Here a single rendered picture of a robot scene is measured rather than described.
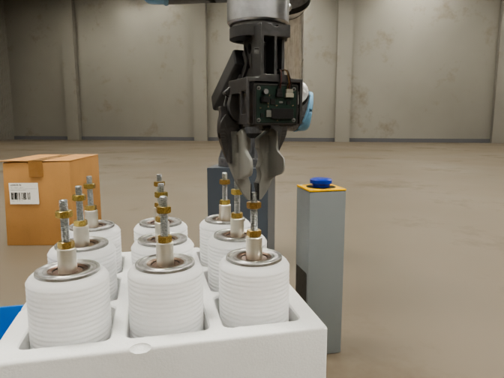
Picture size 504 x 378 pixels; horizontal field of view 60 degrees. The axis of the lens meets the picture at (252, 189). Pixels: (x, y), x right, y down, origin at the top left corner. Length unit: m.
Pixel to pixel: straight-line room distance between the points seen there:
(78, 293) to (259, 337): 0.22
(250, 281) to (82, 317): 0.20
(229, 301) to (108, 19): 10.50
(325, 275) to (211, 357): 0.34
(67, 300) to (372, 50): 9.34
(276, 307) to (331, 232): 0.26
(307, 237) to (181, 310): 0.32
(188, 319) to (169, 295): 0.04
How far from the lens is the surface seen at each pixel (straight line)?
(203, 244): 0.81
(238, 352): 0.56
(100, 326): 0.59
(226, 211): 0.81
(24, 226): 1.74
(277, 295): 0.58
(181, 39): 10.22
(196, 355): 0.55
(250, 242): 0.58
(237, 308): 0.58
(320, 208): 0.79
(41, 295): 0.56
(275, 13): 0.54
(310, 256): 0.80
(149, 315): 0.56
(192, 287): 0.56
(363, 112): 9.59
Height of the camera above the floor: 0.43
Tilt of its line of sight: 9 degrees down
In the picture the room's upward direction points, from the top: straight up
